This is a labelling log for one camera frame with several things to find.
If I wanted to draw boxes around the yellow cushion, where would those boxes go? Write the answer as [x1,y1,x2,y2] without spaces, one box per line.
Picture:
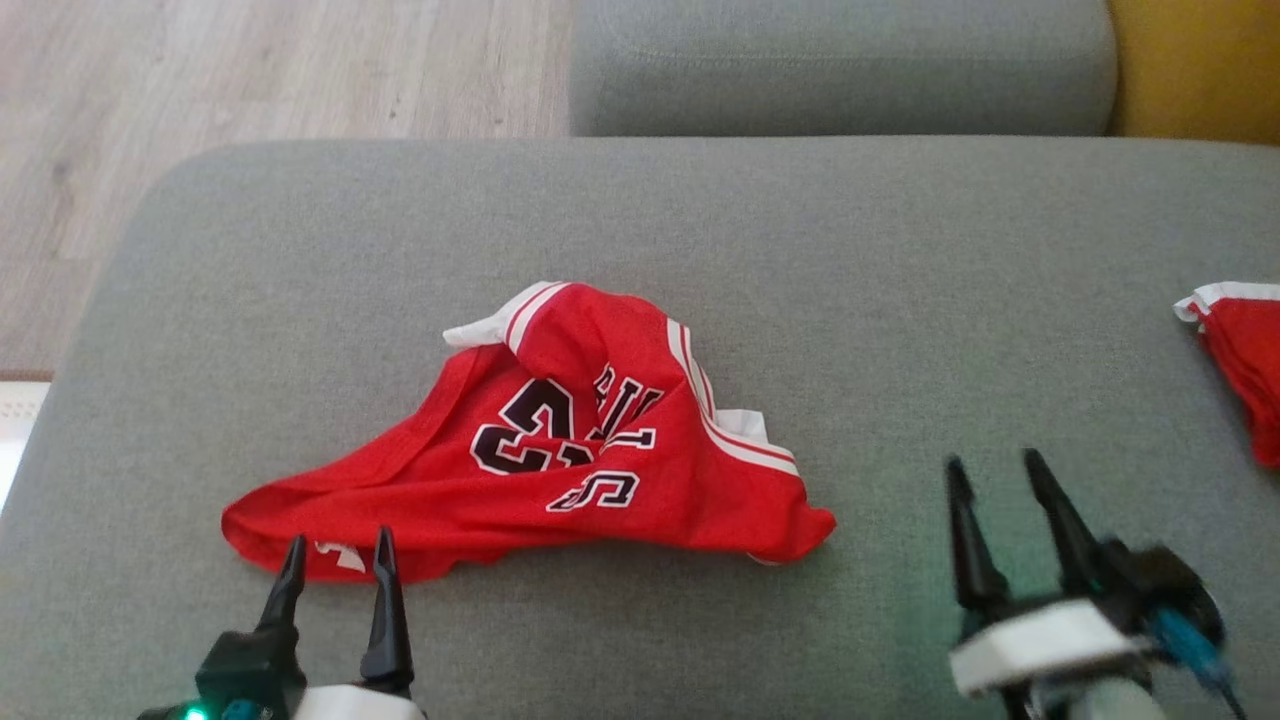
[1105,0,1280,147]

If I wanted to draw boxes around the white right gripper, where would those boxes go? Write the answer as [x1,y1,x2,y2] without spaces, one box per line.
[946,448,1153,699]

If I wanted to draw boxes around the red Bulls basketball shorts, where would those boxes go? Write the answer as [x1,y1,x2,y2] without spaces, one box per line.
[1174,281,1280,472]

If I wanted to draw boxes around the red Bulls jersey white sleeves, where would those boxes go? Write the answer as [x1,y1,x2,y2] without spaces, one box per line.
[221,281,837,584]

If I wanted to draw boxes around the teal right camera connector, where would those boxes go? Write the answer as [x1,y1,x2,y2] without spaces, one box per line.
[1150,608,1233,693]

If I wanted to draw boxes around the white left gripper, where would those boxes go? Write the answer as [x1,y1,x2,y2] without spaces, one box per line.
[256,526,429,720]

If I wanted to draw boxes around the grey sofa seat cushion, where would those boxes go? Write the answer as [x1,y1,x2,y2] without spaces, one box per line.
[0,137,1280,720]

